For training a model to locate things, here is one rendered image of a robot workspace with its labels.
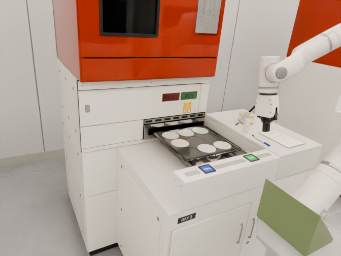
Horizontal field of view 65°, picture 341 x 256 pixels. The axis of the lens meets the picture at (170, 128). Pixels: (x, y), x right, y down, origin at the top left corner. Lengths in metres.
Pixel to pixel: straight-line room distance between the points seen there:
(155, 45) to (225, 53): 2.39
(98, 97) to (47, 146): 1.78
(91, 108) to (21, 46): 1.51
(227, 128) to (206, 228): 0.63
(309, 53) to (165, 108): 0.82
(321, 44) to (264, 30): 2.90
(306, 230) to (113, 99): 1.06
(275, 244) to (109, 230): 1.15
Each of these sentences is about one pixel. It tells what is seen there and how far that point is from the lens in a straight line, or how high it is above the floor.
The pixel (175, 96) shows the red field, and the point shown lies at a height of 1.10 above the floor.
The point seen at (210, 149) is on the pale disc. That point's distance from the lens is 1.47.
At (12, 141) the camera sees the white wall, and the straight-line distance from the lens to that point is 3.10.
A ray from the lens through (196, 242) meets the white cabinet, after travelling 1.33.
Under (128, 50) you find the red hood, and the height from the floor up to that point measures 1.37.
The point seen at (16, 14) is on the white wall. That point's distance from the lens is 2.82.
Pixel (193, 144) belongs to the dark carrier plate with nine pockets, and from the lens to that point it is 1.49.
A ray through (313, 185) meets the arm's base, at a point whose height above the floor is 1.02.
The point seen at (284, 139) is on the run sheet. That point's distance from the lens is 1.60.
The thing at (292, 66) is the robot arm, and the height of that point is 1.40.
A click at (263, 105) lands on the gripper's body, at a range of 1.26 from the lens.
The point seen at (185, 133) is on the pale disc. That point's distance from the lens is 1.62.
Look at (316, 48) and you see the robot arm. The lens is 1.32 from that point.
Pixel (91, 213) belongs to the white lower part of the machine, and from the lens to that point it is 1.79.
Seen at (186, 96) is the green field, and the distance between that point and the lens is 1.67.
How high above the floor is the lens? 1.55
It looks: 23 degrees down
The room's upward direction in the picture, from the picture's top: 5 degrees clockwise
